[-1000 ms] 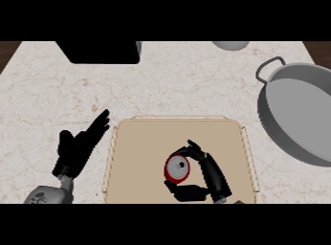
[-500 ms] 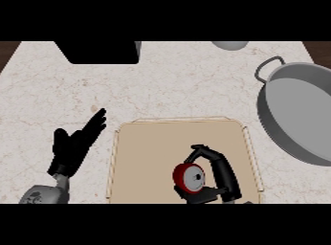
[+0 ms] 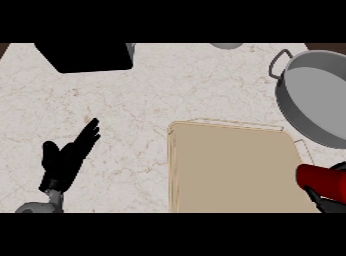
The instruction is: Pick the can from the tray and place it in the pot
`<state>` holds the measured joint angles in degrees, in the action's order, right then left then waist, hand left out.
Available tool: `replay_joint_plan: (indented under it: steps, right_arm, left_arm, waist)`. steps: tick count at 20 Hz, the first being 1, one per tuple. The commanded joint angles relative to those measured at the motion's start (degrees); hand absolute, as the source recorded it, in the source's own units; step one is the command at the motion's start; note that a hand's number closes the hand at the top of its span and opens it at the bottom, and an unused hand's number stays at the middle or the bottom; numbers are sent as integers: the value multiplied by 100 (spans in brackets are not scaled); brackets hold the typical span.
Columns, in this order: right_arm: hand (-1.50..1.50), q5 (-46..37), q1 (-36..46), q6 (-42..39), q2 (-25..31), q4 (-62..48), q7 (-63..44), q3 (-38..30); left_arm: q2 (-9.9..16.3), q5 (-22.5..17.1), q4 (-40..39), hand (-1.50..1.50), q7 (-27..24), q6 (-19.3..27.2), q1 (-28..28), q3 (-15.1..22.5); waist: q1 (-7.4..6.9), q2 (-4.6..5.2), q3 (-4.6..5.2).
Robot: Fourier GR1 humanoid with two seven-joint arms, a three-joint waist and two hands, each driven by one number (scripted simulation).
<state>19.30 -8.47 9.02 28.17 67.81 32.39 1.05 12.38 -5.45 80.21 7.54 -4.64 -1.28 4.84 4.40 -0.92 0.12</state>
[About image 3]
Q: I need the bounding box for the grey metal pot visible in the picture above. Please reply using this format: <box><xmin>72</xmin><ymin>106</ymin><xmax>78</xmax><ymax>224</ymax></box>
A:
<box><xmin>267</xmin><ymin>48</ymin><xmax>346</xmax><ymax>150</ymax></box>

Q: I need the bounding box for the red can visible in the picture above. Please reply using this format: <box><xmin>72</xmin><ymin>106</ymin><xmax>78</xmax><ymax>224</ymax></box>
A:
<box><xmin>295</xmin><ymin>163</ymin><xmax>346</xmax><ymax>206</ymax></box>

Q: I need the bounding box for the beige tray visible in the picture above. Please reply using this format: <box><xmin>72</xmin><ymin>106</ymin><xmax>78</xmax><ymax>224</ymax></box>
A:
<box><xmin>165</xmin><ymin>118</ymin><xmax>322</xmax><ymax>214</ymax></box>

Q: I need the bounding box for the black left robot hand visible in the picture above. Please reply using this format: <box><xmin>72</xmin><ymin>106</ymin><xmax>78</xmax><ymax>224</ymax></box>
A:
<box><xmin>37</xmin><ymin>117</ymin><xmax>102</xmax><ymax>194</ymax></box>

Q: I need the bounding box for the grey round object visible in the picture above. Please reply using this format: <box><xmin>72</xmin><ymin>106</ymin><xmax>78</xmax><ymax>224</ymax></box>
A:
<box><xmin>208</xmin><ymin>43</ymin><xmax>244</xmax><ymax>51</ymax></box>

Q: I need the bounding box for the black appliance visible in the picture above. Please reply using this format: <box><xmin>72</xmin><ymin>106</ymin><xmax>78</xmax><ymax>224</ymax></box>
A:
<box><xmin>33</xmin><ymin>43</ymin><xmax>137</xmax><ymax>74</ymax></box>

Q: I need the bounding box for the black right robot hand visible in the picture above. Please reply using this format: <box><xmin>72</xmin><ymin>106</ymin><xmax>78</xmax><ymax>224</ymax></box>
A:
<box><xmin>301</xmin><ymin>161</ymin><xmax>346</xmax><ymax>214</ymax></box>

